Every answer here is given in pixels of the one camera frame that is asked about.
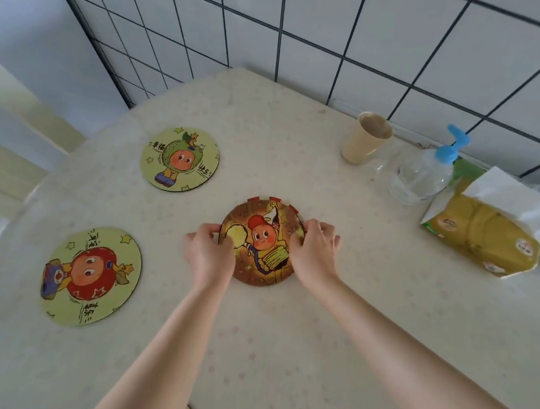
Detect yellow tissue pack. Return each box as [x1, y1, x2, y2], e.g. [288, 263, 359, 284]
[416, 173, 540, 282]

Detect red-fruit cartoon round coaster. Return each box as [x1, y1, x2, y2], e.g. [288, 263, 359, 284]
[37, 221, 146, 333]

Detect clear drinking glass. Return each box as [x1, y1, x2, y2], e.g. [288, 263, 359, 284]
[367, 142, 402, 183]

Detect brown round cartoon coaster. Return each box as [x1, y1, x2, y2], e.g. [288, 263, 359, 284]
[214, 195, 309, 291]

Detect person's right forearm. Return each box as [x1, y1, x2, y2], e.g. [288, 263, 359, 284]
[297, 274, 540, 409]

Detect white tissue sheet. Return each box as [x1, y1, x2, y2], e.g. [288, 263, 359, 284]
[456, 163, 540, 257]

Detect red striped round coaster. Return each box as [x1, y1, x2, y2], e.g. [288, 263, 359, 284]
[246, 193, 301, 214]

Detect clear bottle with blue pump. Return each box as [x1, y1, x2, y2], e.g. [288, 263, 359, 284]
[387, 118, 473, 212]

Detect green-hat cartoon round coaster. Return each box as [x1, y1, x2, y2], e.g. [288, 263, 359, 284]
[138, 123, 223, 196]

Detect person's left forearm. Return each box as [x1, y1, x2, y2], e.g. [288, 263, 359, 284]
[88, 269, 233, 409]

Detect beige plastic cup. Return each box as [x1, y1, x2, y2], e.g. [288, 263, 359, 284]
[339, 109, 396, 168]

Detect person's right hand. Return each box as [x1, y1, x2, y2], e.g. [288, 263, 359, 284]
[284, 217, 346, 295]

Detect person's left hand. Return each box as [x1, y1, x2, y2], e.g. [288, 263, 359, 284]
[179, 221, 240, 295]

